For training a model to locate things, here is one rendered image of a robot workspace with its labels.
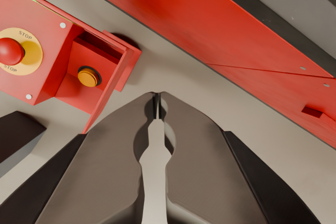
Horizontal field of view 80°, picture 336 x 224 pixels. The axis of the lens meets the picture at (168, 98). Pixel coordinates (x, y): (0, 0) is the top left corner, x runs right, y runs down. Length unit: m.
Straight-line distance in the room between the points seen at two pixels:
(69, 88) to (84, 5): 0.79
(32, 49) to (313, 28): 0.40
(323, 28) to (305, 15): 0.03
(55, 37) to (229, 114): 1.07
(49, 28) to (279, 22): 0.33
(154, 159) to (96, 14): 0.87
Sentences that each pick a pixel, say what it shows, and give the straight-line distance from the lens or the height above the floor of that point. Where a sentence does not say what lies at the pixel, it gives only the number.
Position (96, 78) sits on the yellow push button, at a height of 0.73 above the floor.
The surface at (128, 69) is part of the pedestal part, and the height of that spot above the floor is 0.12.
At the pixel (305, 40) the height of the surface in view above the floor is 0.87.
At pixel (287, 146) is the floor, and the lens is 1.55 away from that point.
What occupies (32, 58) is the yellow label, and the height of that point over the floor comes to 0.78.
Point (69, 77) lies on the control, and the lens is 0.45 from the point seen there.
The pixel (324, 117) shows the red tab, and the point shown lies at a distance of 0.74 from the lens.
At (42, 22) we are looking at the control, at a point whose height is 0.78.
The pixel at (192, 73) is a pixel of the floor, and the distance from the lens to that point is 1.16.
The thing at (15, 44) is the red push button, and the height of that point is 0.81.
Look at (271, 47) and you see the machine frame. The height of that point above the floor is 0.78.
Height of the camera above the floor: 1.12
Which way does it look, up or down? 77 degrees down
